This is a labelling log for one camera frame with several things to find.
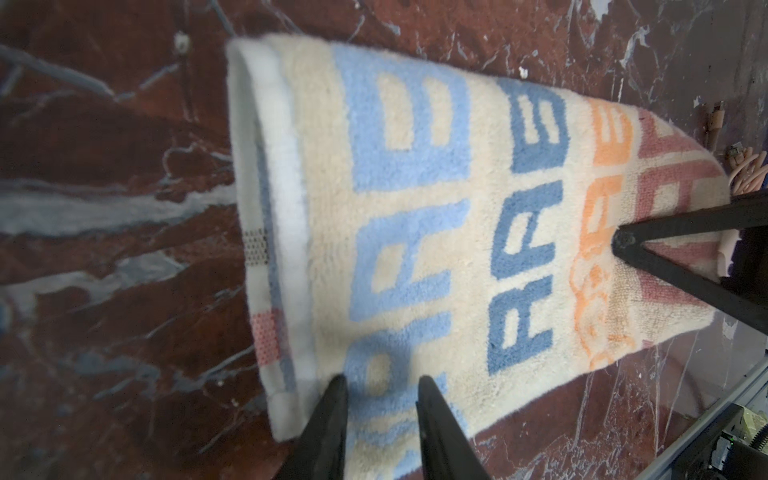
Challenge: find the cream rabbit lettered towel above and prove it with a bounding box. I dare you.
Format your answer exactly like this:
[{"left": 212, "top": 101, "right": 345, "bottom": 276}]
[{"left": 227, "top": 34, "right": 730, "bottom": 479}]

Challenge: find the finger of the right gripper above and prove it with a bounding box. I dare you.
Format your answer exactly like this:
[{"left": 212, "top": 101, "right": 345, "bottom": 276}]
[
  {"left": 612, "top": 239, "right": 767, "bottom": 334},
  {"left": 612, "top": 190, "right": 767, "bottom": 249}
]

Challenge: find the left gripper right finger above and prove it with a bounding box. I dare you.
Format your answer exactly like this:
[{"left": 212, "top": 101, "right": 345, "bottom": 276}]
[{"left": 416, "top": 375, "right": 490, "bottom": 480}]

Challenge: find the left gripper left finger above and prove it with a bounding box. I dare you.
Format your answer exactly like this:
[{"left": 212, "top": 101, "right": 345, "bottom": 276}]
[{"left": 274, "top": 374, "right": 348, "bottom": 480}]

